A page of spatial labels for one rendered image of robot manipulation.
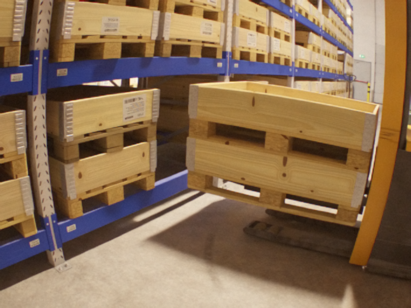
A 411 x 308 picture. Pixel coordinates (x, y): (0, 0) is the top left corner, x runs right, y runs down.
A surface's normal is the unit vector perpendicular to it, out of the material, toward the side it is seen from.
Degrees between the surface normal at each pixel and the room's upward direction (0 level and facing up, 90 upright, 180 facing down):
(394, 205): 90
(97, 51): 90
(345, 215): 90
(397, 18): 90
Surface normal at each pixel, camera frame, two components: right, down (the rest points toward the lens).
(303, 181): -0.52, 0.18
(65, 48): 0.86, 0.18
